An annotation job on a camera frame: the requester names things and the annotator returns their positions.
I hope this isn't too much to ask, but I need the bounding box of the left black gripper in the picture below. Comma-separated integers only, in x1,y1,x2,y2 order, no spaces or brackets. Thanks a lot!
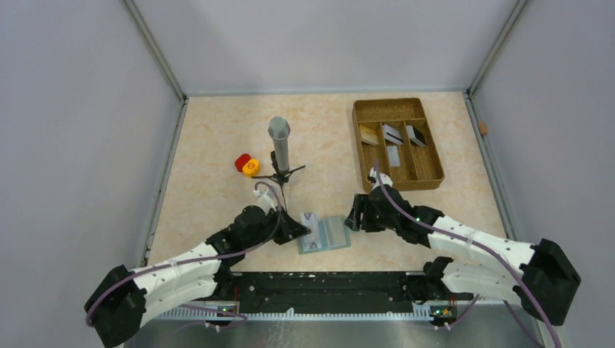
244,204,310,249

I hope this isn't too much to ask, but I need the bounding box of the silver VIP credit card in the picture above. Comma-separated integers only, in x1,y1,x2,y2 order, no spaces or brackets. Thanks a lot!
301,212,322,252

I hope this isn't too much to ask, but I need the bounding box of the green card holder wallet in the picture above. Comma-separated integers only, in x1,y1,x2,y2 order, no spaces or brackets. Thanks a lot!
297,215,351,254

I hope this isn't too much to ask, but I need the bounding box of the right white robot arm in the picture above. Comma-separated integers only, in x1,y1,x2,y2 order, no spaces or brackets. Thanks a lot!
344,185,581,326

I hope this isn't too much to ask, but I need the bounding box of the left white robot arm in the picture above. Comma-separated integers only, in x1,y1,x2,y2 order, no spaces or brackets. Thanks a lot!
84,205,310,347

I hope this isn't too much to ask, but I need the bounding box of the gold card in tray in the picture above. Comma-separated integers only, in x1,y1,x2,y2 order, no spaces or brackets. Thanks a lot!
359,124,379,146

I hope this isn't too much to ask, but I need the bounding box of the brown woven cutlery tray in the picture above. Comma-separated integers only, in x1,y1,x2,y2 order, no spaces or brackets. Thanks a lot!
352,98,445,191

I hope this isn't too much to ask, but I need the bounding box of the grey microphone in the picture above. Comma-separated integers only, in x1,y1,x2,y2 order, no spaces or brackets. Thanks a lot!
268,116,290,173

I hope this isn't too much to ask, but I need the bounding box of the small wooden block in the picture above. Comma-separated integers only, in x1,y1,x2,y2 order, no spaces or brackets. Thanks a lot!
477,122,488,136

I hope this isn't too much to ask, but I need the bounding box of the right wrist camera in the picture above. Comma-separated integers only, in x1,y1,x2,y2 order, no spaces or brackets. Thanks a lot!
367,167,393,190

